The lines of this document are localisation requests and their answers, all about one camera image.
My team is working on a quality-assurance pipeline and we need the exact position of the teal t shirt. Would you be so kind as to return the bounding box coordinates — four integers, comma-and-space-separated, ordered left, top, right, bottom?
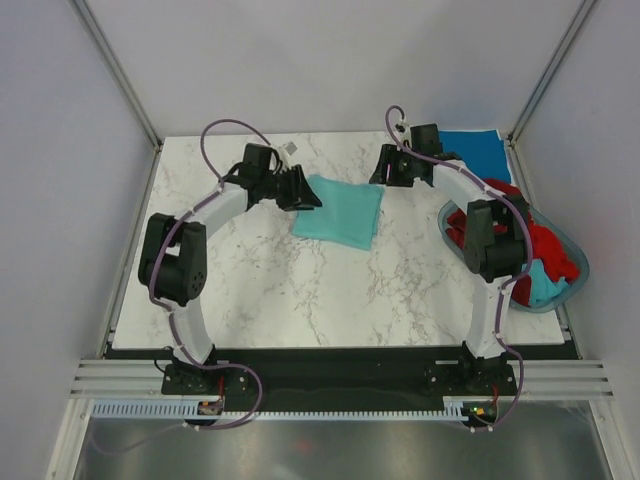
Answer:
291, 174, 384, 251
526, 259, 569, 308

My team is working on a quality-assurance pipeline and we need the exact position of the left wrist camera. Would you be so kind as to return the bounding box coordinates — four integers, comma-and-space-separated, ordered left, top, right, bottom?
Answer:
228, 143, 292, 181

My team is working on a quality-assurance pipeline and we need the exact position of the translucent blue plastic basket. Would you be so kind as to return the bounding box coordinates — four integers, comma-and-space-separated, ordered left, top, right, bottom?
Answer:
438, 179, 589, 314

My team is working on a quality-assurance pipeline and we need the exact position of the folded blue t shirt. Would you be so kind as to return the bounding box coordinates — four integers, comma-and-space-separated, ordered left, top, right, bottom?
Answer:
439, 130, 512, 184

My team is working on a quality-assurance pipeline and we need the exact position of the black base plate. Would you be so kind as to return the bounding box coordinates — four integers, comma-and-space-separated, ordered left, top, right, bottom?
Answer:
105, 341, 579, 413

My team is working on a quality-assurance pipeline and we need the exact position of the red t shirts pile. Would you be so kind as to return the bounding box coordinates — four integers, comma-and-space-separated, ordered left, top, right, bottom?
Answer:
444, 179, 581, 309

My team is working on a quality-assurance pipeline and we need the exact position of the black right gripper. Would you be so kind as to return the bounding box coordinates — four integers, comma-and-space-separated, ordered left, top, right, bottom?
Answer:
370, 143, 421, 188

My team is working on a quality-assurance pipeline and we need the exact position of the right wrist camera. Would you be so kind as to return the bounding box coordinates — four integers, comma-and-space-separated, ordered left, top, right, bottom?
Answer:
395, 120, 444, 157

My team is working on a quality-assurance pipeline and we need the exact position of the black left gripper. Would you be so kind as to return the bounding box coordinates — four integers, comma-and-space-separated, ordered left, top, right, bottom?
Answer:
260, 166, 322, 213

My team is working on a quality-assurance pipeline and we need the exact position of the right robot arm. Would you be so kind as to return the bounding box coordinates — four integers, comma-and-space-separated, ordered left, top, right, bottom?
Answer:
370, 144, 533, 394

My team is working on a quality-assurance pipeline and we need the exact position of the aluminium frame rail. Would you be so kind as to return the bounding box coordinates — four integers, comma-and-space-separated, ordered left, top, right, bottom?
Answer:
71, 360, 613, 400

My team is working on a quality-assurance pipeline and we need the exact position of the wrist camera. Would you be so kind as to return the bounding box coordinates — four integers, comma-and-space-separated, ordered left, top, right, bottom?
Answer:
228, 143, 292, 181
395, 120, 444, 157

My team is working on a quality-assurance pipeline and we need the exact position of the white slotted cable duct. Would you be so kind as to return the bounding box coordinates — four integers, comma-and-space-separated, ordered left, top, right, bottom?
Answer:
92, 397, 501, 421

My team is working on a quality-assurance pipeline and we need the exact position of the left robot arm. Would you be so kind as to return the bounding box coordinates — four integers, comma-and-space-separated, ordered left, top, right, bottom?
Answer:
138, 164, 322, 393

